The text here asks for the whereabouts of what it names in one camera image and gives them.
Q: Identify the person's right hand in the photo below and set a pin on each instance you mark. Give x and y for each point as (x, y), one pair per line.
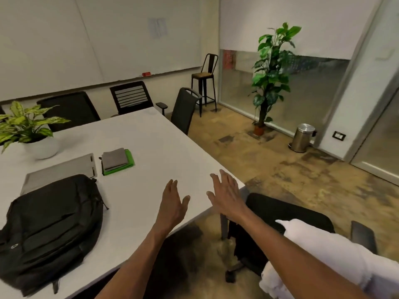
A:
(229, 199)

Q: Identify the white roller blind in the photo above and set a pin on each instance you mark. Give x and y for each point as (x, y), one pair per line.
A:
(296, 24)

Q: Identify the small variegated leafy plant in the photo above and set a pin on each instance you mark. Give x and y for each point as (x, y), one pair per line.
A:
(25, 124)

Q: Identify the black backpack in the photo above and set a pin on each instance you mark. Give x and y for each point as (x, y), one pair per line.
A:
(53, 230)

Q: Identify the brown plant pot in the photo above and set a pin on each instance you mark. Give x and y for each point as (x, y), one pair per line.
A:
(259, 130)

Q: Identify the white round plant pot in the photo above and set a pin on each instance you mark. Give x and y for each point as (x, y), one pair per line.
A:
(42, 149)

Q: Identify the large whiteboard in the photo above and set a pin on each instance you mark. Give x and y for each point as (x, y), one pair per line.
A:
(62, 37)

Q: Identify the tall green leafy plant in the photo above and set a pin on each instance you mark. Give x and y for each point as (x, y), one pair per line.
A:
(271, 71)

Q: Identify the black slim-back office chair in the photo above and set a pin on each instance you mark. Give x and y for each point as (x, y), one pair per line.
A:
(182, 108)

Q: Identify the black wall socket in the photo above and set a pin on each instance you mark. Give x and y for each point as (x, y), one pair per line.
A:
(339, 136)

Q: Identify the black solid-back office chair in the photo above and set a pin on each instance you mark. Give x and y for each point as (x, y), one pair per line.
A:
(70, 108)

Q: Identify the steel pedal trash bin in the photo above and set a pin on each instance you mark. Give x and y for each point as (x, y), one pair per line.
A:
(302, 138)

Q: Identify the glass door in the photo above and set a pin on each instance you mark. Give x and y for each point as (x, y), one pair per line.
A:
(378, 143)

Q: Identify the person's left hand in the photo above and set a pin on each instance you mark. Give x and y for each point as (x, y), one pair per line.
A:
(170, 208)

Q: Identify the person's right thumb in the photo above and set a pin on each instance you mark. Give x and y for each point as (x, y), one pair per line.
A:
(212, 199)

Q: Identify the person's left thumb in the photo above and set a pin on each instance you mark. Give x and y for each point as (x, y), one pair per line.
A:
(186, 203)

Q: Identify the person's left forearm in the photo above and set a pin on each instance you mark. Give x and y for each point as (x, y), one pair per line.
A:
(140, 261)

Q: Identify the white shirt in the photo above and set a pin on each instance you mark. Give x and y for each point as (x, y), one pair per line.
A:
(336, 255)

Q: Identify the grey laptop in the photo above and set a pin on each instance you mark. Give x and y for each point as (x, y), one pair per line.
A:
(56, 172)

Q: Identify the black slatted-back office chair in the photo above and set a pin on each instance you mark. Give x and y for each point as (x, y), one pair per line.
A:
(131, 96)

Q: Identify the grey folded cloth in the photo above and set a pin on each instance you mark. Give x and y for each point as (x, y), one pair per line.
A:
(114, 158)

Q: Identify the person's right forearm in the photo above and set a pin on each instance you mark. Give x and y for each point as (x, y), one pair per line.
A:
(280, 255)

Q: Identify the black office chair with armrest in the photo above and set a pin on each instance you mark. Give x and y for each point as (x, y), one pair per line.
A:
(274, 211)

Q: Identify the black metal bar stool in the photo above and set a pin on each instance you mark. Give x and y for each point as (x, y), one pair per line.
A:
(202, 76)

